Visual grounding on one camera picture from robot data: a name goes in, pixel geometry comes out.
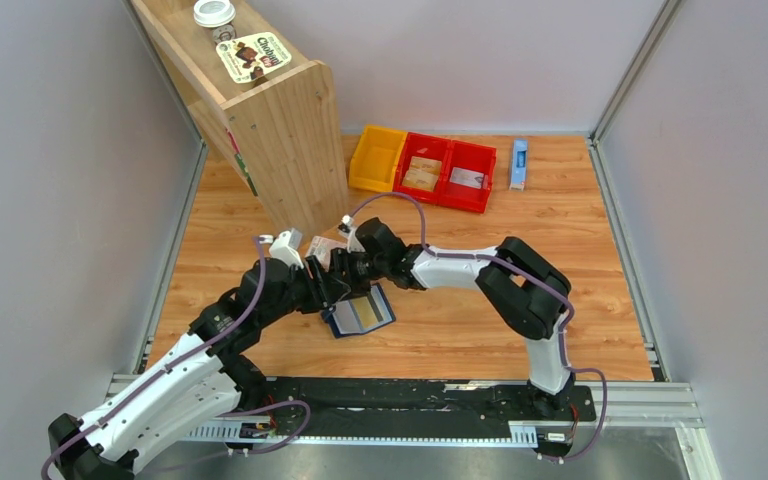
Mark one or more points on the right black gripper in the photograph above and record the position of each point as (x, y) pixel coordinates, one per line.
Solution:
(342, 262)

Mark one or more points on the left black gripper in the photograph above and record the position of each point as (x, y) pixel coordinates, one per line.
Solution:
(313, 304)

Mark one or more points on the gold credit card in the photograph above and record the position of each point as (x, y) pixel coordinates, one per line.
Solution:
(368, 313)

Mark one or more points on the navy blue card holder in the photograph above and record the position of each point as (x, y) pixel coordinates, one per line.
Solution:
(337, 316)

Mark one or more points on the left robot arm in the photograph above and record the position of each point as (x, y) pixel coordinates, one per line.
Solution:
(204, 375)

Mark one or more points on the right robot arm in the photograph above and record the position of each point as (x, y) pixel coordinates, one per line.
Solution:
(529, 294)

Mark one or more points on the tan cards in bin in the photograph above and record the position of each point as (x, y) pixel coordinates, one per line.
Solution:
(422, 173)

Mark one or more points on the silver card in bin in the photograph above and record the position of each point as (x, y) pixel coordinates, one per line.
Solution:
(467, 178)

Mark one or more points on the red patterned tissue pack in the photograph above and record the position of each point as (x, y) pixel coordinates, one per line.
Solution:
(322, 247)

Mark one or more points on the yellow plastic bin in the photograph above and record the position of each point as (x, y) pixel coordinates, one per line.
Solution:
(374, 163)

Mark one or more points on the wooden shelf unit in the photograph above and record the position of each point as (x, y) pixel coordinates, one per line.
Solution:
(281, 132)

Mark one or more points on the red plastic bin left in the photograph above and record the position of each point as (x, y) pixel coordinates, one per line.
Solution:
(428, 146)

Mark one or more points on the red plastic bin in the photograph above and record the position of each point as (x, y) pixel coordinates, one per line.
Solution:
(428, 146)
(474, 157)

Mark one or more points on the red plastic bin right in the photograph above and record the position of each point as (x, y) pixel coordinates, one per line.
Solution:
(474, 157)

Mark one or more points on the blue white toothpaste box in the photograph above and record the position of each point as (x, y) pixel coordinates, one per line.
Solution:
(518, 164)

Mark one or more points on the Chobani yogurt lid pack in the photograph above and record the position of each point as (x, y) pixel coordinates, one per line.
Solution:
(251, 57)

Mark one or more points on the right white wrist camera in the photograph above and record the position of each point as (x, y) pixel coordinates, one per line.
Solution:
(347, 230)

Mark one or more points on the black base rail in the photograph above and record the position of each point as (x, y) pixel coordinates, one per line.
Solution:
(430, 412)

